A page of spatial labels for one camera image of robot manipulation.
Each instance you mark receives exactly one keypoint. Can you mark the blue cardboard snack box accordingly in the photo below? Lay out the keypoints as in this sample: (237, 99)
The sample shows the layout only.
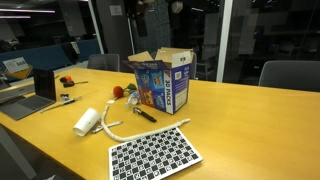
(163, 81)

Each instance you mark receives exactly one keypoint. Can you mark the black handled peeler tool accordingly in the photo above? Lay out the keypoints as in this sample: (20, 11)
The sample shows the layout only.
(144, 114)

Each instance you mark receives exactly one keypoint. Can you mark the yellow diamond sign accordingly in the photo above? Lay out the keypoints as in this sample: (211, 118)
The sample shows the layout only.
(18, 68)

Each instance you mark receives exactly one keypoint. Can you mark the grey office chair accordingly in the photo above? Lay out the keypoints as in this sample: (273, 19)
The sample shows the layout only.
(291, 74)
(108, 62)

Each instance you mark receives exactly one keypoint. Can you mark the red radish plush toy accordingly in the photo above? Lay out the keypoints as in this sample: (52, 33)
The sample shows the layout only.
(118, 91)

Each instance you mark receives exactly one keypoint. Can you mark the white paper cup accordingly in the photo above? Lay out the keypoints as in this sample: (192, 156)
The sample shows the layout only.
(86, 122)

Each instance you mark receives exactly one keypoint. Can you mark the checkerboard calibration board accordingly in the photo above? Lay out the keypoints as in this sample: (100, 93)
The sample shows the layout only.
(152, 157)

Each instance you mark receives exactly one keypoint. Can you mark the small white tag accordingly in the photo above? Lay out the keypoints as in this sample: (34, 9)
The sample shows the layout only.
(110, 101)

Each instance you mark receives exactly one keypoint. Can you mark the long metal rod tool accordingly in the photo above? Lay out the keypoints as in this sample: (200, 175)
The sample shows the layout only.
(65, 101)

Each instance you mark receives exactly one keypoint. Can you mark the silver metal tool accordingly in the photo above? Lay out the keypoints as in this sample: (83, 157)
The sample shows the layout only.
(100, 127)

